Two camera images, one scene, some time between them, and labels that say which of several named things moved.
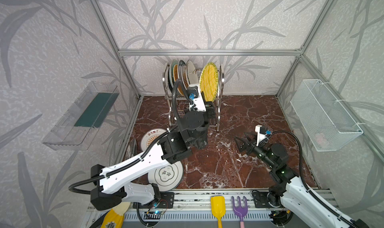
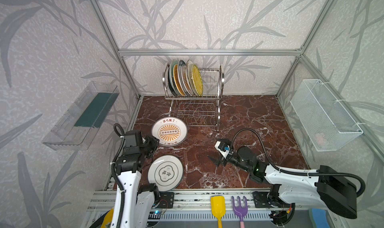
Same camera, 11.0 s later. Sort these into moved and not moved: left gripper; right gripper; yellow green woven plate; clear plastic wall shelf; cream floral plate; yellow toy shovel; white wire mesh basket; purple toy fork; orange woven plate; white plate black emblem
Moved: right gripper; left gripper; yellow green woven plate
Not moved: white plate black emblem; white wire mesh basket; orange woven plate; cream floral plate; purple toy fork; clear plastic wall shelf; yellow toy shovel
